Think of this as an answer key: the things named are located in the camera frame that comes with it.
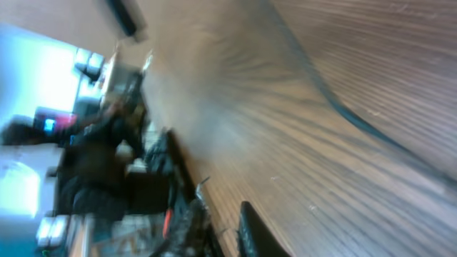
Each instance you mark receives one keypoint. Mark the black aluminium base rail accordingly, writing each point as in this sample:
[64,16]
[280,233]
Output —
[164,157]

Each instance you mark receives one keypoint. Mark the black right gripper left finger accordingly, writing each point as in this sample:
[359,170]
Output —
[188,231]

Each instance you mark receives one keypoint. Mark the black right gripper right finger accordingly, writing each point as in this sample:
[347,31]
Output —
[254,237]

